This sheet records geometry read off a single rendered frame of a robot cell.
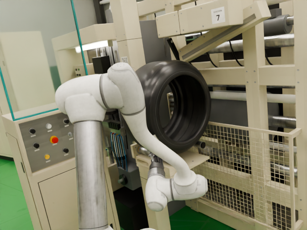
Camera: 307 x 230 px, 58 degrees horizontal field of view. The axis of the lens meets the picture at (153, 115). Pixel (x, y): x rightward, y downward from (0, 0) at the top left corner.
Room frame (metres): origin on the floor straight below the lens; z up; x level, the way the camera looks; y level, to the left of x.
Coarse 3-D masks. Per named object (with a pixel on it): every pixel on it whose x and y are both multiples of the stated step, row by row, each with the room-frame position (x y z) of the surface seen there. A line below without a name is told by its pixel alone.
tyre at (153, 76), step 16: (160, 64) 1.66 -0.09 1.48; (176, 64) 1.67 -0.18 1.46; (144, 80) 1.59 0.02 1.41; (160, 80) 1.56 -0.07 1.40; (176, 80) 2.00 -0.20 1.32; (192, 80) 1.92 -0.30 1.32; (144, 96) 1.53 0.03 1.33; (160, 96) 1.54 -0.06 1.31; (176, 96) 2.01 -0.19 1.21; (192, 96) 1.97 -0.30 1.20; (208, 96) 1.80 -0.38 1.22; (176, 112) 2.00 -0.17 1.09; (192, 112) 1.96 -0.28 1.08; (208, 112) 1.78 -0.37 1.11; (128, 128) 1.64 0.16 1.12; (160, 128) 1.52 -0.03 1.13; (176, 128) 1.96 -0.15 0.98; (192, 128) 1.88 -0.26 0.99; (176, 144) 1.59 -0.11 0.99; (192, 144) 1.68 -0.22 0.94
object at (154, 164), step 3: (153, 159) 1.34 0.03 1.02; (156, 159) 1.36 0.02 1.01; (153, 162) 1.32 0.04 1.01; (156, 162) 1.32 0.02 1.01; (150, 165) 1.32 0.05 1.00; (153, 165) 1.31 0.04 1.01; (156, 165) 1.30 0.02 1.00; (159, 165) 1.31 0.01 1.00; (162, 165) 1.32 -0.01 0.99; (150, 168) 1.30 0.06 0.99; (162, 168) 1.30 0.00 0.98
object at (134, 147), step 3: (132, 144) 1.84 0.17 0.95; (135, 144) 1.83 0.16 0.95; (132, 147) 1.81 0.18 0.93; (135, 147) 1.82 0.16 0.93; (138, 147) 1.84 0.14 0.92; (132, 150) 1.82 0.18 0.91; (135, 150) 1.82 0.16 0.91; (132, 153) 1.82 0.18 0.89; (135, 153) 1.82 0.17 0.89; (138, 153) 1.83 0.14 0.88; (141, 153) 1.84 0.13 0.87; (132, 156) 1.83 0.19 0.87; (135, 156) 1.82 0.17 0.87
